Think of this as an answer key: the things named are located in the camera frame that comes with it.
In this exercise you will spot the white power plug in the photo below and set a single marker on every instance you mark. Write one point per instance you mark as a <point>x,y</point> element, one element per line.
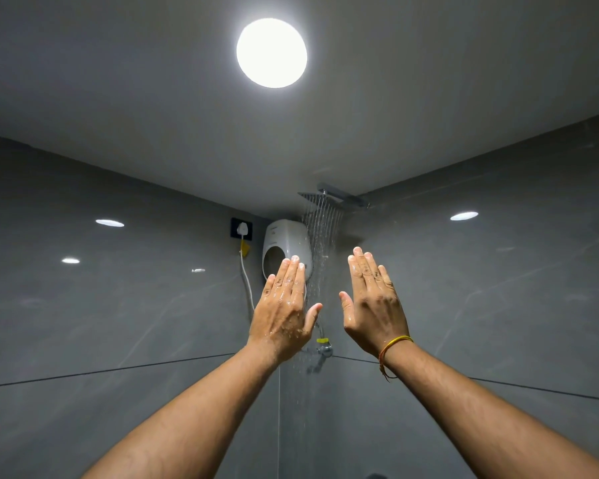
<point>242,229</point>

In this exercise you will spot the person's right forearm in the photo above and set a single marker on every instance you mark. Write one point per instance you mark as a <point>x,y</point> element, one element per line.
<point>479,419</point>

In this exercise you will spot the person's left hand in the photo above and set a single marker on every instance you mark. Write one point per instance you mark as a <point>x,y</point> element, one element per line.
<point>279,319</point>

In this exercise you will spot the person's right middle finger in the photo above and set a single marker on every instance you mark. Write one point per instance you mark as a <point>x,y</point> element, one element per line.
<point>365,271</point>

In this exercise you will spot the square chrome shower head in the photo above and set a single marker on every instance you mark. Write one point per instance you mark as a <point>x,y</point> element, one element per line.
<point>337,196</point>

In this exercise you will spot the person's left forearm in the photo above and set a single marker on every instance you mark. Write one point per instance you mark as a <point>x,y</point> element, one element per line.
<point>194,419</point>

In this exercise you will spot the orange wrist thread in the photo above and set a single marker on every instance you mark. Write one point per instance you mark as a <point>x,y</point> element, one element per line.
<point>387,347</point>

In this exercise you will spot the chrome valve with yellow tag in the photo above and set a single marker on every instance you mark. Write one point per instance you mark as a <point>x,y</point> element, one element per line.
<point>324,348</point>

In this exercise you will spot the white water heater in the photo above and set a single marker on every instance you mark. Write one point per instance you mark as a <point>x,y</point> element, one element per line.
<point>289,239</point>

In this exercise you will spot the person's right little finger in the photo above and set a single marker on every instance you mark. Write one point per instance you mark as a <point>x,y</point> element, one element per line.
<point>386,280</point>

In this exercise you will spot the person's left little finger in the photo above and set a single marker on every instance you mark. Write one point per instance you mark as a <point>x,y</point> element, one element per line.
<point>269,289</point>

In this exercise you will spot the black wall socket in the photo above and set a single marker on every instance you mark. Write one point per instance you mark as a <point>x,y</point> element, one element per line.
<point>233,229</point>

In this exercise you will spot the person's left middle finger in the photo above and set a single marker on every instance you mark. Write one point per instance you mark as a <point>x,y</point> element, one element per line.
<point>291,276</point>

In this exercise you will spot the round white ceiling light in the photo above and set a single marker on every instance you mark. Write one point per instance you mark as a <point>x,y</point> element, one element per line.
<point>272,53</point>

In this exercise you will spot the person's right hand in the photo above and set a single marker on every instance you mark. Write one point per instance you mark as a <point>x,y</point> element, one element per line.
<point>377,314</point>

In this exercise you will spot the person's left thumb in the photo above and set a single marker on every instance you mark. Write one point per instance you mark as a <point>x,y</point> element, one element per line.
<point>313,316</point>

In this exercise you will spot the person's right thumb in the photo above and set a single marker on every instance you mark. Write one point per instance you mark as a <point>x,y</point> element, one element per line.
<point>347,309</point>

